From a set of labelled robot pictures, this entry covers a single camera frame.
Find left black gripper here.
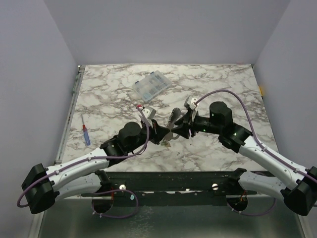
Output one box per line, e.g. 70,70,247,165
127,119,169,154

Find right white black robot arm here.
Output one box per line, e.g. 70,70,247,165
171,102,317,216

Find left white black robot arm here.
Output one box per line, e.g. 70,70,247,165
21,119,170,214

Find clear plastic organizer box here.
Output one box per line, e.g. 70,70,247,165
132,70,172,102

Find red blue screwdriver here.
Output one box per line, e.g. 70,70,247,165
81,114,91,146

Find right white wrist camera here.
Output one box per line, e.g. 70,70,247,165
184,96,199,111

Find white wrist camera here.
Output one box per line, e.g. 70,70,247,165
141,107,157,123
184,96,199,111

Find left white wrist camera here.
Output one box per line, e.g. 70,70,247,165
141,107,157,123

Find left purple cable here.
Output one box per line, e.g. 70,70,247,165
16,105,151,208

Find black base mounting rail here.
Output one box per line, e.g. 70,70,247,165
83,171,244,206

